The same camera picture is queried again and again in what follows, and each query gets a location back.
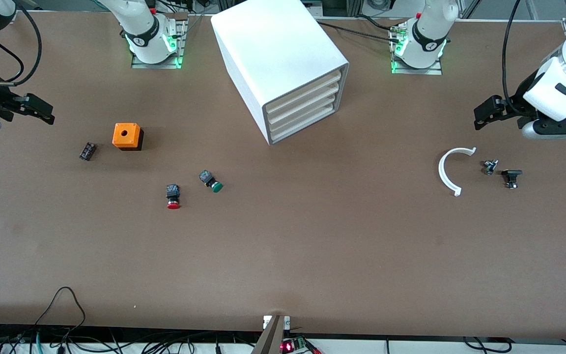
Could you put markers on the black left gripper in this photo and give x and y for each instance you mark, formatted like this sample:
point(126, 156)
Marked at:
point(519, 102)

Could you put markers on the red push button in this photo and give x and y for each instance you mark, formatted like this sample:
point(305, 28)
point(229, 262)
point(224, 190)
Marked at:
point(173, 194)

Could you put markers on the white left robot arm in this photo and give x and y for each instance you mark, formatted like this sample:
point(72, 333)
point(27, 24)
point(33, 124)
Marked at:
point(430, 29)

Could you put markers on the green push button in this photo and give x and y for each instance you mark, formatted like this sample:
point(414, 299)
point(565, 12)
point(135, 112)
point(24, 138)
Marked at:
point(212, 182)

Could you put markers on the small grey metal part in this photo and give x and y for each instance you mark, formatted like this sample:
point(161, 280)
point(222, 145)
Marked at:
point(489, 167)

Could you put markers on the small black flat component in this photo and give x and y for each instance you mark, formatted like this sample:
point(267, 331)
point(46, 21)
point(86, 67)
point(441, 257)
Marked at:
point(511, 173)

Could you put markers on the small black contact block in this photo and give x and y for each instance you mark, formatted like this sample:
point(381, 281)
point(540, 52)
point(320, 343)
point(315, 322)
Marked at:
point(87, 151)

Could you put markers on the white curved plastic arc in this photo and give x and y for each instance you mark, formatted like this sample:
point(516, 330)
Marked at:
point(441, 172)

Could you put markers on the circuit board with red light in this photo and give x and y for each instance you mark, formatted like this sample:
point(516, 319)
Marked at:
point(293, 345)

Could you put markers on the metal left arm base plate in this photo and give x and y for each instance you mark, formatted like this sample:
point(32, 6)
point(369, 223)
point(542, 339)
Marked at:
point(415, 71)

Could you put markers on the orange button enclosure box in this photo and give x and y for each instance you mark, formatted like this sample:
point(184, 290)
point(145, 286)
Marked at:
point(126, 135)

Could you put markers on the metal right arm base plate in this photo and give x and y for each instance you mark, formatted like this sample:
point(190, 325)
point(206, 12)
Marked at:
point(155, 65)

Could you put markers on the camera mount post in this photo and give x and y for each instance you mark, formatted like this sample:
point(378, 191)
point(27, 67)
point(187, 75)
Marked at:
point(270, 339)

